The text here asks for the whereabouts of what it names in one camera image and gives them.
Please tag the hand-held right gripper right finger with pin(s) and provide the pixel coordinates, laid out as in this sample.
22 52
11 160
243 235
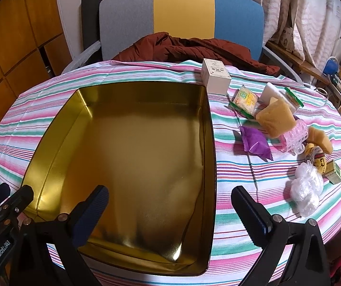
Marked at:
251 208

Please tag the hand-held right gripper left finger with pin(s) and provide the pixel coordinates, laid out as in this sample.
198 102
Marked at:
92 211

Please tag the purple snack packet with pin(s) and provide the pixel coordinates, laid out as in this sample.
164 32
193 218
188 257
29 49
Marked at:
255 143

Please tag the gold tin box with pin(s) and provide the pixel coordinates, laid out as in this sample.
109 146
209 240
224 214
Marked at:
128 155

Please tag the pink plastic hair roller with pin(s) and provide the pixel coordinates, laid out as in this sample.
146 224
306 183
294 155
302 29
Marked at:
292 138

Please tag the large brown sponge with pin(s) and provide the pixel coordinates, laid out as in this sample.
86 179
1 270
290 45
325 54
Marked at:
274 119

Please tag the small brown sponge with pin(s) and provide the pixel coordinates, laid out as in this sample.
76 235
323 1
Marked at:
321 140

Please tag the yellow green cracker packet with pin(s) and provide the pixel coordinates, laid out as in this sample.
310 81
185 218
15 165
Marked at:
245 99
292 101

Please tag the beige cardboard box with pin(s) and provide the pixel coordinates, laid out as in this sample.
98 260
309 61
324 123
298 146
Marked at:
215 79

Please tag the striped tablecloth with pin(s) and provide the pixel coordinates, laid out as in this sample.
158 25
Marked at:
277 184

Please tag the yellow black plush toy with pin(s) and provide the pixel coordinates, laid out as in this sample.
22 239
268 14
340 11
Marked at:
316 161

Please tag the small green box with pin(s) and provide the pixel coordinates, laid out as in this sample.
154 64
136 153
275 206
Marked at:
334 172

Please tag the white foam block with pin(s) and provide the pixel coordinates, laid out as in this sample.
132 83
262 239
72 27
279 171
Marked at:
271 92

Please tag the wooden cabinet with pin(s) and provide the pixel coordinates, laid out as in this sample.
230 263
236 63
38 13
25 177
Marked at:
15 50

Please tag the blue globe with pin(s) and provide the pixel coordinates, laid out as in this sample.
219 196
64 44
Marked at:
331 65

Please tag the brown jacket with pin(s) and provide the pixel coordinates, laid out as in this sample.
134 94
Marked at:
173 47

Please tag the black rolled mat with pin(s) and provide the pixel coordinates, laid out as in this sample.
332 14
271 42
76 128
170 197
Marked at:
91 20

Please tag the grey yellow blue chair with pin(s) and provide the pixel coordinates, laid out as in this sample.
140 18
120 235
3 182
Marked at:
182 12

